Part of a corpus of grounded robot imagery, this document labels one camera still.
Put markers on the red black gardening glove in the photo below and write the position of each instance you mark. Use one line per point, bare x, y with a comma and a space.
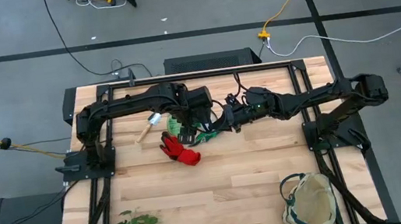
180, 152

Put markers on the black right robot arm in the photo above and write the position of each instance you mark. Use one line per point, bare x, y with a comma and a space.
312, 96

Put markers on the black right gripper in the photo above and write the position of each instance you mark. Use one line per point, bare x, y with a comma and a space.
236, 115

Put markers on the green spray bottle white nozzle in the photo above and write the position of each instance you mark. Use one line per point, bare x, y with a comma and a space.
175, 125

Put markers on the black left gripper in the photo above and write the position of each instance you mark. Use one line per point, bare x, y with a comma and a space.
198, 98

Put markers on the beige green gardening bag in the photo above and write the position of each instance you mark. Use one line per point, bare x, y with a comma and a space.
315, 198

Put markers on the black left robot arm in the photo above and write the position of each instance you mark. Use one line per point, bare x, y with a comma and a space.
125, 105

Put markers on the black computer tower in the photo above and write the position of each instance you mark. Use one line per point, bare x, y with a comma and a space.
209, 61

